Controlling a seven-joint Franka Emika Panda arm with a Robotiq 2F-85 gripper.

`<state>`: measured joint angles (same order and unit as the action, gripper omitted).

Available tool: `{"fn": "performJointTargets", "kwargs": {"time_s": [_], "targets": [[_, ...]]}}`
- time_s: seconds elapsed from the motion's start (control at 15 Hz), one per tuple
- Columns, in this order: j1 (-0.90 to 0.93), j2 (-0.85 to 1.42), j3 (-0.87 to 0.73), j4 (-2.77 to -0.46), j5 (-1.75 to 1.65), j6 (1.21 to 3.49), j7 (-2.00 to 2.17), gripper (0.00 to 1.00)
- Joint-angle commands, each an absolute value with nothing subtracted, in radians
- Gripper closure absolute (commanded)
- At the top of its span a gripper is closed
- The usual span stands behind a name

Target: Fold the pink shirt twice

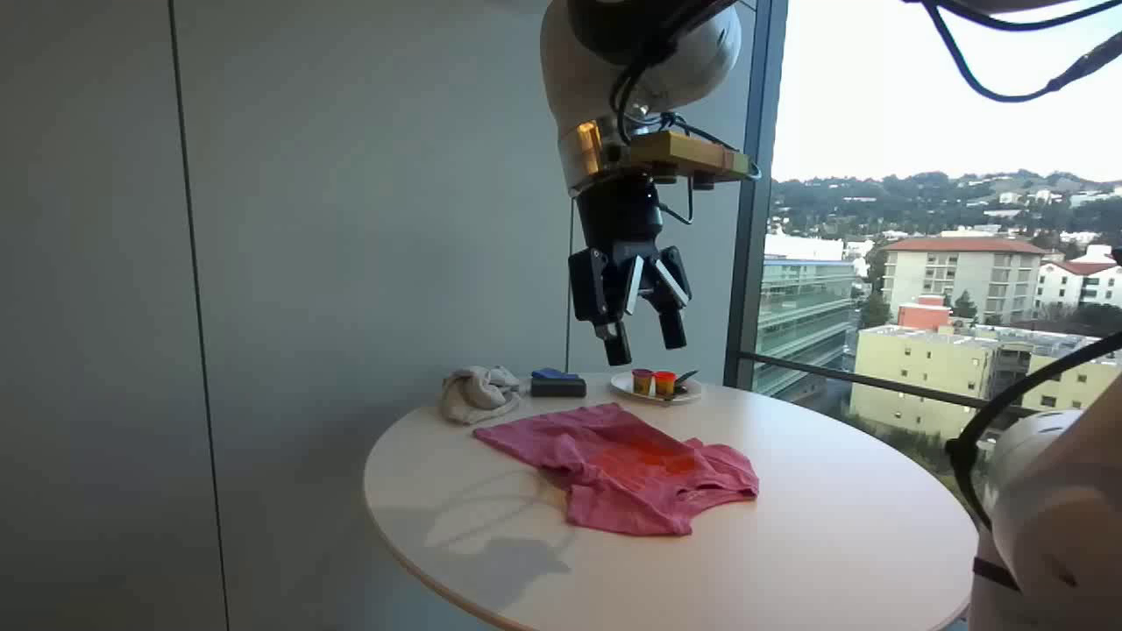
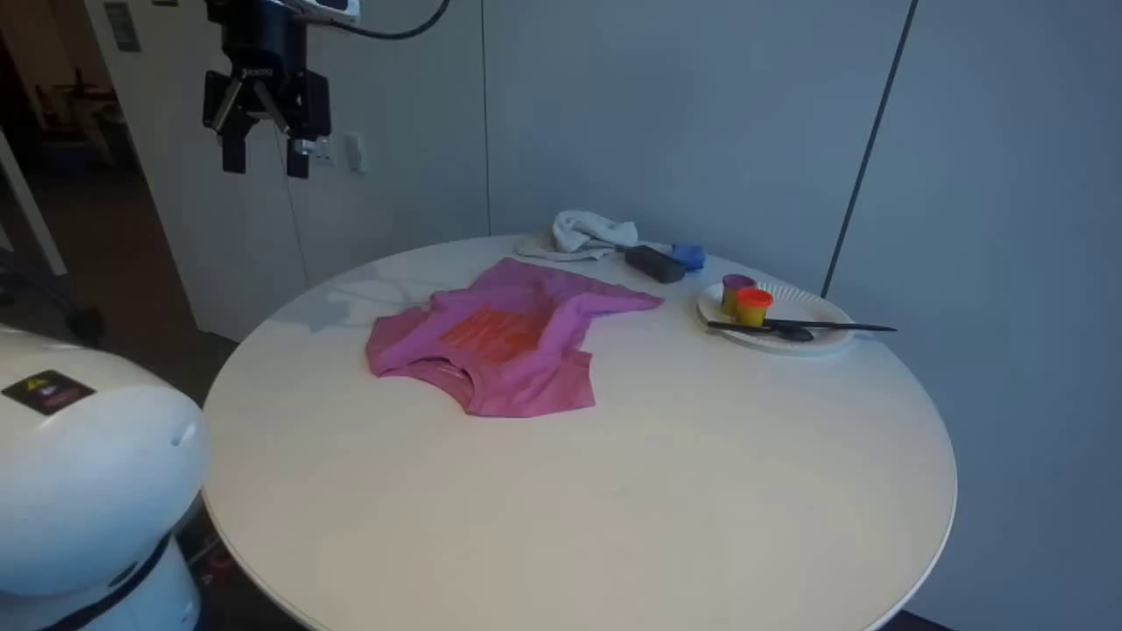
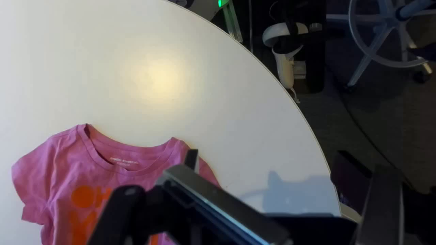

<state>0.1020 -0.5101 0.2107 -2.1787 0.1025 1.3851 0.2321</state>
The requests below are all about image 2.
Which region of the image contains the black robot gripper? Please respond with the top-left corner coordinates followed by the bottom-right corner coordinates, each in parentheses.
top-left (207, 0), bottom-right (335, 181)

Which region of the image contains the orange and red cup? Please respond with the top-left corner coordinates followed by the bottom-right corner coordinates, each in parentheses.
top-left (729, 282), bottom-right (775, 332)

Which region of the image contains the black rectangular block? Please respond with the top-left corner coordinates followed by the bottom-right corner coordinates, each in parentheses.
top-left (620, 240), bottom-right (691, 287)

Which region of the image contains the pink shirt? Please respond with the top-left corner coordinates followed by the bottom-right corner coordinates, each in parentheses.
top-left (363, 255), bottom-right (668, 419)

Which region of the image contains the white round plate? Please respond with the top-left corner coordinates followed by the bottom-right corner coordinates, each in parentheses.
top-left (695, 275), bottom-right (858, 357)

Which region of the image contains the black long-handled brush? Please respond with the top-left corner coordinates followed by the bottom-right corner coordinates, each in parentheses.
top-left (704, 316), bottom-right (903, 345)

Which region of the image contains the white slanted pole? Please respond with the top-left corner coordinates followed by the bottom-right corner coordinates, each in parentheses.
top-left (0, 121), bottom-right (71, 279)

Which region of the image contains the grey wall switch panel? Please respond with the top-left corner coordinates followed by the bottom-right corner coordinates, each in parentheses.
top-left (103, 0), bottom-right (143, 54)

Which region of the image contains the white crumpled cloth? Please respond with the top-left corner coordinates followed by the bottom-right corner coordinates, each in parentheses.
top-left (549, 206), bottom-right (646, 259)

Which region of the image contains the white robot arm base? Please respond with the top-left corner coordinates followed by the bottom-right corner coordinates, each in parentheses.
top-left (0, 321), bottom-right (212, 631)

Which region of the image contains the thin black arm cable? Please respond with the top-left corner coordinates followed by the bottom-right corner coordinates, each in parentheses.
top-left (307, 0), bottom-right (456, 44)

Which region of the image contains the black sticker on base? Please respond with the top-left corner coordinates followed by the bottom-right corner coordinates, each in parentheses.
top-left (0, 366), bottom-right (99, 419)

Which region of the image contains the purple small cup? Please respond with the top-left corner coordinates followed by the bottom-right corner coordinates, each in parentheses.
top-left (719, 271), bottom-right (761, 318)

